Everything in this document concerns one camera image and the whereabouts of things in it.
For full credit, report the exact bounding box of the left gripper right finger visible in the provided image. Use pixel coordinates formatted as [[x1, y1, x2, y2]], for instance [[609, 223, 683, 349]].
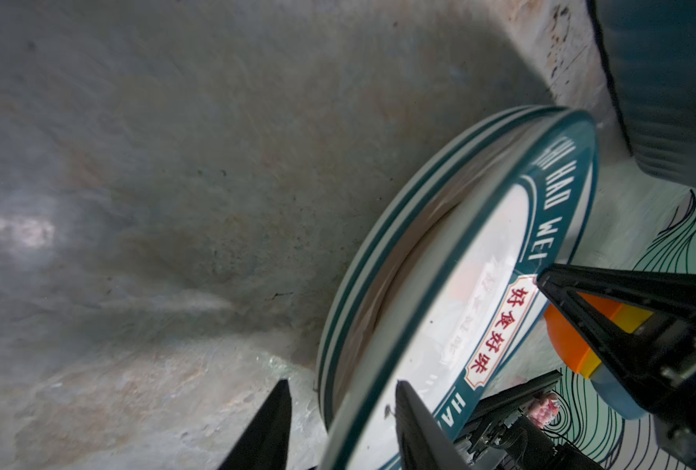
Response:
[[395, 381, 469, 470]]

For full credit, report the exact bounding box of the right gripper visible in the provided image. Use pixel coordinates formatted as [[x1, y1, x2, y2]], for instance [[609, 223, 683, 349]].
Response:
[[537, 264, 696, 469]]

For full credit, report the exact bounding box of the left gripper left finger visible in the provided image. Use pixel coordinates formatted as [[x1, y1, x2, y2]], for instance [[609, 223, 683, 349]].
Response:
[[218, 379, 292, 470]]

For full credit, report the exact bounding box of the green rim hao wei plate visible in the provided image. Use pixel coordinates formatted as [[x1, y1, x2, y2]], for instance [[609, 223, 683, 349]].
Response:
[[317, 106, 599, 469]]

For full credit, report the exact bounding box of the teal plastic bin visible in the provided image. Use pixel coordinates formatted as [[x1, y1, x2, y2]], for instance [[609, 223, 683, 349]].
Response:
[[587, 1, 696, 188]]

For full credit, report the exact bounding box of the yellow bowl in stack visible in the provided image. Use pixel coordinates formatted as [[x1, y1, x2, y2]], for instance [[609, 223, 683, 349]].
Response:
[[578, 299, 653, 379]]

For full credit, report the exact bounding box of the blue bowl on stack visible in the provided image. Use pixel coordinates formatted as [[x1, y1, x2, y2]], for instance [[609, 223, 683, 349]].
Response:
[[590, 364, 647, 420]]

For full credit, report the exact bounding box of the orange bowl under stack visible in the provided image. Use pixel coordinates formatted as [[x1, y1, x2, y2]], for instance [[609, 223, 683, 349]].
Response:
[[544, 293, 620, 379]]

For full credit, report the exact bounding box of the pink plush toy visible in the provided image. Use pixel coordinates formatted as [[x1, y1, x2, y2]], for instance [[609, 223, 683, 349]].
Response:
[[526, 392, 561, 429]]

